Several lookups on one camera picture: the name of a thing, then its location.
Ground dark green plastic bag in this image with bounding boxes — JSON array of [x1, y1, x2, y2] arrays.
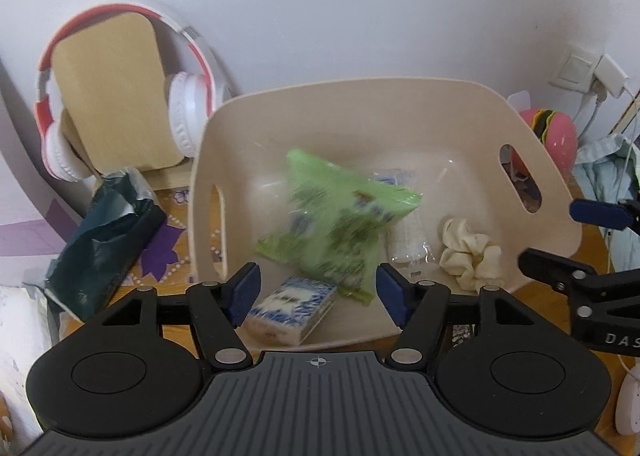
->
[[44, 168, 168, 324]]

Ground purple flower table mat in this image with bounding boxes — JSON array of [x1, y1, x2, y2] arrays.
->
[[107, 187, 227, 289]]

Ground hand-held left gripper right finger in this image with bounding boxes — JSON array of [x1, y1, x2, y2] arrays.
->
[[376, 263, 557, 372]]

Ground beige plastic storage bin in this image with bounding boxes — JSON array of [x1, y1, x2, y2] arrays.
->
[[189, 78, 583, 352]]

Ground purple white board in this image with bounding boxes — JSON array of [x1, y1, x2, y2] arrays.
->
[[0, 60, 97, 287]]

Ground pink burger toy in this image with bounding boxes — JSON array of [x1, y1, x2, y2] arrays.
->
[[515, 108, 581, 189]]

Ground light green cloth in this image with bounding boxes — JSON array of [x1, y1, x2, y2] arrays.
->
[[572, 133, 640, 273]]

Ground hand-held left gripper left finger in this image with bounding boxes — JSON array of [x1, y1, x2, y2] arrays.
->
[[82, 262, 262, 373]]

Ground white wall socket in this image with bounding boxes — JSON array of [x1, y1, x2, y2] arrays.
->
[[549, 50, 601, 92]]

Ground wooden desktop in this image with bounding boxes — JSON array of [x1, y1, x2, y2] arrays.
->
[[57, 171, 640, 387]]

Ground white charger cable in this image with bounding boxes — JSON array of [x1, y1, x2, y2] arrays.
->
[[576, 90, 610, 143]]

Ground cream fabric scrunchie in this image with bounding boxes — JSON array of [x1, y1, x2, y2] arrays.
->
[[440, 218, 502, 294]]

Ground wooden headphone stand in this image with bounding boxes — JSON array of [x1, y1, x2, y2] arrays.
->
[[52, 14, 193, 191]]

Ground green snack packet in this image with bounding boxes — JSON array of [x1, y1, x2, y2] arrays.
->
[[255, 148, 423, 307]]

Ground clear plastic packet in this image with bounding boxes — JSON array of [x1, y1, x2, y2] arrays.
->
[[387, 213, 442, 277]]

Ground blue white tissue pack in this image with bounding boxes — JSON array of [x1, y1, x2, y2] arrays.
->
[[243, 277, 338, 346]]

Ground red white headphones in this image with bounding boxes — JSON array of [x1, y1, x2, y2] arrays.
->
[[32, 0, 235, 183]]

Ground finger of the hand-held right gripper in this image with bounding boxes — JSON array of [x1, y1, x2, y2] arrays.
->
[[569, 197, 640, 233], [517, 247, 640, 317]]

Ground white plug charger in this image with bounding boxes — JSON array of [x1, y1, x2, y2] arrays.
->
[[592, 54, 632, 99]]

